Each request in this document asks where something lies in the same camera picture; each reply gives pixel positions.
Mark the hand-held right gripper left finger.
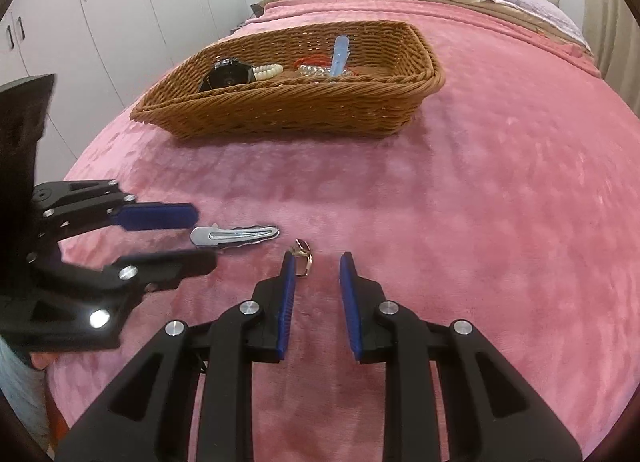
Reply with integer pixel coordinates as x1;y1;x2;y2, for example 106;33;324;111
55;251;298;462

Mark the person's grey clothing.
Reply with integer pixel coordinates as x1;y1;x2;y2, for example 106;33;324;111
0;337;51;448

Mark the black wrist watch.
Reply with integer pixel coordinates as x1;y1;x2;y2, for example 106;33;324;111
197;57;253;92

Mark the clear bead bracelet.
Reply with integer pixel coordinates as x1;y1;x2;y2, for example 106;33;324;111
299;65;351;78

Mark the red cord bracelet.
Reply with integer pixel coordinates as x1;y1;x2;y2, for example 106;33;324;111
292;55;333;70

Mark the cream spiral hair tie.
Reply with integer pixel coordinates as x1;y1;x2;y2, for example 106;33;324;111
252;62;285;82

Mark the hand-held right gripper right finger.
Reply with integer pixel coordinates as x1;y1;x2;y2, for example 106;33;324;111
339;251;583;462

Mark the small metal ring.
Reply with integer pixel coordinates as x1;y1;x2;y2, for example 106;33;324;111
290;238;314;278

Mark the beige curtain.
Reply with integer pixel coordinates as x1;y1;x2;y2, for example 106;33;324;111
582;0;640;113

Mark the silver metal hair clip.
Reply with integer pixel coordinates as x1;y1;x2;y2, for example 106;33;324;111
190;225;280;247

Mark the lavender pillow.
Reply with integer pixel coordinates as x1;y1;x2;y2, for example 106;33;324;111
452;0;586;43

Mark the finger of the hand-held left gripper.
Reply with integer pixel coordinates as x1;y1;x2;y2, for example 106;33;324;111
31;180;199;243
100;248;219;293

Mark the brown wicker basket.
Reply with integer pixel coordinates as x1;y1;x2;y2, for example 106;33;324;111
129;21;446;140

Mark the pink fleece blanket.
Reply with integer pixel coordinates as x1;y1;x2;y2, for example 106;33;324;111
45;0;640;462

